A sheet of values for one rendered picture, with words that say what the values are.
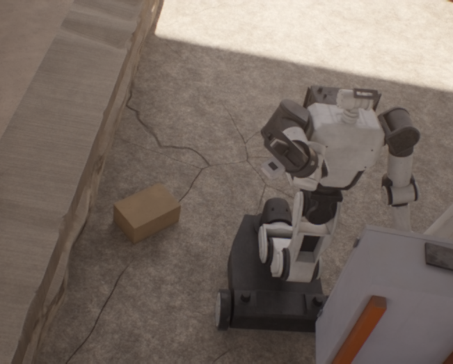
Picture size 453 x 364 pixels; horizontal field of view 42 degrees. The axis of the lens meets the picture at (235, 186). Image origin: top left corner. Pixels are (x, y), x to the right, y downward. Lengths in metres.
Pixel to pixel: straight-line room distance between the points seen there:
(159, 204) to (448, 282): 1.80
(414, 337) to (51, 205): 1.76
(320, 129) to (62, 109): 1.78
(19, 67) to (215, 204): 1.38
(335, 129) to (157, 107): 2.12
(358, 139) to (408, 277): 0.54
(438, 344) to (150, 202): 1.76
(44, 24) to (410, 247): 2.90
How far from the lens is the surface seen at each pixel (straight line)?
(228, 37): 4.78
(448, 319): 1.92
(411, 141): 2.22
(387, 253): 1.83
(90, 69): 3.73
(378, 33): 5.36
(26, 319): 2.64
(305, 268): 2.55
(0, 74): 3.70
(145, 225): 3.16
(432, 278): 1.84
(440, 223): 2.46
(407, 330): 1.96
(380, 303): 1.78
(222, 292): 2.87
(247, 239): 3.11
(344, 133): 2.08
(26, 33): 4.02
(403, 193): 2.36
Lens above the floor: 2.59
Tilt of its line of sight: 46 degrees down
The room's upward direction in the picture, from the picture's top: 14 degrees clockwise
